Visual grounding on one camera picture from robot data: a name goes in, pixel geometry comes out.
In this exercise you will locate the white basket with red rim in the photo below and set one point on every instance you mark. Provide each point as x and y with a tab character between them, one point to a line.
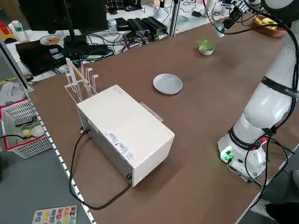
21	144

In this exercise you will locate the colourful alphabet puzzle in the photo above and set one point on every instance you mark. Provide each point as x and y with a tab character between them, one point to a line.
54	215

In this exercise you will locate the black power adapter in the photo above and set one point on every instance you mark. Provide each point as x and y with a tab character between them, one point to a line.
196	13

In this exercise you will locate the brown wicker basket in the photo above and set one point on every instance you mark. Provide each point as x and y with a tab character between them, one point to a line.
273	32

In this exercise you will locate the clear pen cup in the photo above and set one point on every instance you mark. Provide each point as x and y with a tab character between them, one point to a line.
157	12

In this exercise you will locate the white sneaker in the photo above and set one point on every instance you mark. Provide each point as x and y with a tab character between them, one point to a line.
261	207

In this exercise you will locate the black monitor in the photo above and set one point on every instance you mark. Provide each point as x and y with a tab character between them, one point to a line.
46	14

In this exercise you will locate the white toaster oven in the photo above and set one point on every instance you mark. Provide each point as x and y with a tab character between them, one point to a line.
126	130

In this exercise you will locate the larger grey dish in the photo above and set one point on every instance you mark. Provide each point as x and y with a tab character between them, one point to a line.
167	84

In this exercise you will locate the pale green dish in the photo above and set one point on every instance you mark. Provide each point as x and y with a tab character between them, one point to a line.
182	19

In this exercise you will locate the black flat box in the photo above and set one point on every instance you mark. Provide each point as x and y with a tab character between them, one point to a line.
35	56

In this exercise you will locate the aluminium frame post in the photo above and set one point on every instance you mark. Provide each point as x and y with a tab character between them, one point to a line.
174	16

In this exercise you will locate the yellow banana bunch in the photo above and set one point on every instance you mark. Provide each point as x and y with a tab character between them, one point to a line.
265	21

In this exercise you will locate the green cup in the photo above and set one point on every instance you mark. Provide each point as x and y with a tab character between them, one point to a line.
218	29

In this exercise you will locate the green lettuce leaf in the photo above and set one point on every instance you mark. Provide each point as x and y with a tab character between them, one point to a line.
204	44

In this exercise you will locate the aluminium table rail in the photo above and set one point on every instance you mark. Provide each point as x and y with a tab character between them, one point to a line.
56	154

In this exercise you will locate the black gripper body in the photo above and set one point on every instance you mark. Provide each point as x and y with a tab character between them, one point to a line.
234	14

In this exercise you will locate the white plastic bottle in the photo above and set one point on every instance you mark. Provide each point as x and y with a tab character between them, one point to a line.
18	31

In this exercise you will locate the person's leg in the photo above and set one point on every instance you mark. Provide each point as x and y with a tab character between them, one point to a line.
285	214

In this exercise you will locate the black monitor stand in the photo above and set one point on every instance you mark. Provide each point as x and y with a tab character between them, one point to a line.
70	23

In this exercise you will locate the black power supply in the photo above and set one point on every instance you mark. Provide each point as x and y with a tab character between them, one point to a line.
155	25
137	25

